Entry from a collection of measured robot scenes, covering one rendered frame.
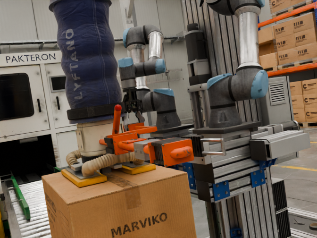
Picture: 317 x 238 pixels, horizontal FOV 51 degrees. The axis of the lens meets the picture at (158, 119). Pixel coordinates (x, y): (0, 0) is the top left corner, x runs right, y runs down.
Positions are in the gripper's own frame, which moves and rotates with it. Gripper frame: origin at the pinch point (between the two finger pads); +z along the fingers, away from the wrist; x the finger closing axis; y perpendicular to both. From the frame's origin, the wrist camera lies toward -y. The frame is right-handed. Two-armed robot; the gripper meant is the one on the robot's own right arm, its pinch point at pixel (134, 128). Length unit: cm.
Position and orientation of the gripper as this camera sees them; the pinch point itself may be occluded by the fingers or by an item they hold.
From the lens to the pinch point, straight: 170.5
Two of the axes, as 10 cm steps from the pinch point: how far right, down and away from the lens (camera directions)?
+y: 4.4, -0.3, -9.0
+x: 8.9, -1.5, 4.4
